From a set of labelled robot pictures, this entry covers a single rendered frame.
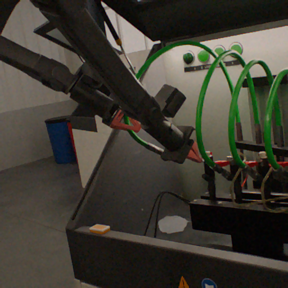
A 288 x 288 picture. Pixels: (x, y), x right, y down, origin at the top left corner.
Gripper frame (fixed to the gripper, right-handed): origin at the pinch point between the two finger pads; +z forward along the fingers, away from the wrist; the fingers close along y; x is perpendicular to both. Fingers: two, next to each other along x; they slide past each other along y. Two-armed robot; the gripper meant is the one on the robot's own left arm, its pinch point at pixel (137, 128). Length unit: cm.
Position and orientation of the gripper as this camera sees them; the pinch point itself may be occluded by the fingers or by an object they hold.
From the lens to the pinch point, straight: 111.3
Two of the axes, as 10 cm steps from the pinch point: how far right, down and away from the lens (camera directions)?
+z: 8.4, 5.4, 0.7
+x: -5.2, 8.4, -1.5
